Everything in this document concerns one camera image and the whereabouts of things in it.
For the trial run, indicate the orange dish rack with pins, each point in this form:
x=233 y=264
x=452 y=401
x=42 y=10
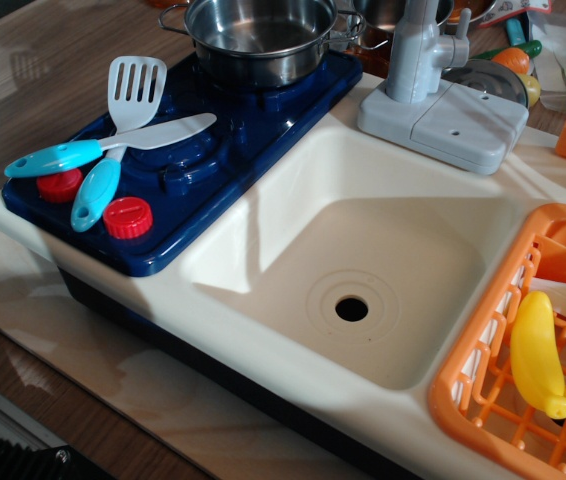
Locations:
x=473 y=398

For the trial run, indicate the orange toy vegetable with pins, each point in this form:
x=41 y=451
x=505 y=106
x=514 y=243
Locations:
x=513 y=58

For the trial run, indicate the yellow toy fruit half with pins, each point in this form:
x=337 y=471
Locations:
x=532 y=87

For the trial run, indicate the white slotted toy spatula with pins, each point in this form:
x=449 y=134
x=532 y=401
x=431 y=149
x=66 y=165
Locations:
x=135 y=89

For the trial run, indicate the yellow toy banana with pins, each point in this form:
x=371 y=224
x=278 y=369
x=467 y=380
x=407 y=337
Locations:
x=535 y=364

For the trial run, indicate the red stove knob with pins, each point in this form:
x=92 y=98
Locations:
x=128 y=218
x=60 y=187

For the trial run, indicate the grey toy faucet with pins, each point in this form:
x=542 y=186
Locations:
x=417 y=109

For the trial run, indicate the blue toy stove top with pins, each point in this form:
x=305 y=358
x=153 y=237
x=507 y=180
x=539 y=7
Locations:
x=189 y=184

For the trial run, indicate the cream toy sink unit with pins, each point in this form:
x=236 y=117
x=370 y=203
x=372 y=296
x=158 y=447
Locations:
x=356 y=283

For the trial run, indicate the left red stove knob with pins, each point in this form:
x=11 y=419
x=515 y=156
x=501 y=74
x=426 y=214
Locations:
x=60 y=187

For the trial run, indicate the round metal lid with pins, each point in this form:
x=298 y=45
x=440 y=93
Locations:
x=491 y=78

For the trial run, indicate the green toy vegetable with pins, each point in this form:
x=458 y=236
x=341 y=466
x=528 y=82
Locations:
x=532 y=48

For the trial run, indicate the stainless steel pan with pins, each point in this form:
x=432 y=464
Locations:
x=262 y=44

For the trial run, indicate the right red stove knob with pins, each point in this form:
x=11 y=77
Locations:
x=128 y=218

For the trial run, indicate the white toy knife blue handle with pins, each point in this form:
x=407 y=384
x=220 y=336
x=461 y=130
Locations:
x=70 y=155

